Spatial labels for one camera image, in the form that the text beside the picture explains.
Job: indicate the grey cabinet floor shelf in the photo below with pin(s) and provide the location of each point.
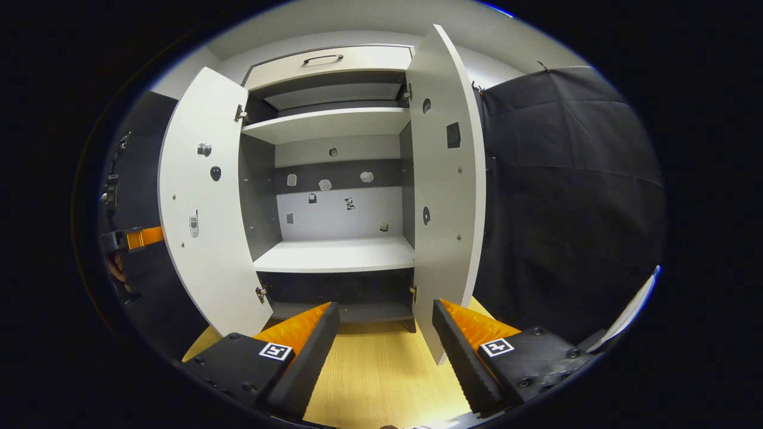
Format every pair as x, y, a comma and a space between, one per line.
357, 311

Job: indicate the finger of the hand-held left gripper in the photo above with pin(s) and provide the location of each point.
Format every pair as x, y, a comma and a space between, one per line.
143, 238

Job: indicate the cabinet door with headphone sticker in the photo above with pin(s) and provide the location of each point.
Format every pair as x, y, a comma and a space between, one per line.
441, 196

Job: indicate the black backdrop cloth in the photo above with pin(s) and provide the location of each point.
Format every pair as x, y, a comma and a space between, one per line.
566, 179

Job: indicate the white panel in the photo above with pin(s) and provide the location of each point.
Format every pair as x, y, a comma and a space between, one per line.
635, 307

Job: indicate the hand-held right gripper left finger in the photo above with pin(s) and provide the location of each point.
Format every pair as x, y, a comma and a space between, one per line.
310, 363

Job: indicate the white cabinet shelf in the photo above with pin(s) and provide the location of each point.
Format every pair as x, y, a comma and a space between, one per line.
334, 255
328, 124

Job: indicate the beige double-door shoe cabinet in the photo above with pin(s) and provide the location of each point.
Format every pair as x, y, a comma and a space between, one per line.
259, 196

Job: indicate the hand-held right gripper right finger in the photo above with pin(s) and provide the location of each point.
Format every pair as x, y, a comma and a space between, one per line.
465, 363

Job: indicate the cabinet door with camera sticker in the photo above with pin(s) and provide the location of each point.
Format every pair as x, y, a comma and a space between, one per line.
202, 262

